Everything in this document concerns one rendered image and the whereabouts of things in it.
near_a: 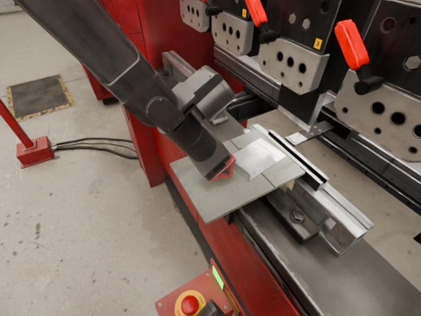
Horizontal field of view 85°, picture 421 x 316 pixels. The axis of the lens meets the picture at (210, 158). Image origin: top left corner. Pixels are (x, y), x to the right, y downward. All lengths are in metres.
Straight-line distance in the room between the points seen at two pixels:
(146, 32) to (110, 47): 0.95
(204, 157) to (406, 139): 0.29
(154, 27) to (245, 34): 0.72
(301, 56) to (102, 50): 0.32
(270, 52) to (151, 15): 0.79
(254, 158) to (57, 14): 0.45
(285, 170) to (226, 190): 0.15
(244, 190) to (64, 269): 1.37
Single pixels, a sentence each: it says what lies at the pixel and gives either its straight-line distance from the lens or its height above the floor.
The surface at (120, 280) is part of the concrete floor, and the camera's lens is 1.55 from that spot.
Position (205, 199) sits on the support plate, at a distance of 0.49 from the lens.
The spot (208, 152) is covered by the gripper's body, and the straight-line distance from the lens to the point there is 0.42.
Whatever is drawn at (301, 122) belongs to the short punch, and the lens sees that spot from 0.56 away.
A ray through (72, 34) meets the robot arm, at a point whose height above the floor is 1.33.
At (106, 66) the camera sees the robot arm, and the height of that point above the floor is 1.30.
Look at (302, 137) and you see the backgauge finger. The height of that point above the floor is 1.00.
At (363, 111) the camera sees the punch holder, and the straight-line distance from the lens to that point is 0.41.
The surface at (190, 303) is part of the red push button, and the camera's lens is 0.61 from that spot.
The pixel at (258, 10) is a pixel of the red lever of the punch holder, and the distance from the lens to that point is 0.49.
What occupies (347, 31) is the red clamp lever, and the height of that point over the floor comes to 1.31.
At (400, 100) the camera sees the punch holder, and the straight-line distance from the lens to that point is 0.39.
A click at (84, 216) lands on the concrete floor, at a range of 1.83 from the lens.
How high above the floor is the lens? 1.40
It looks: 46 degrees down
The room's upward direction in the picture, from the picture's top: straight up
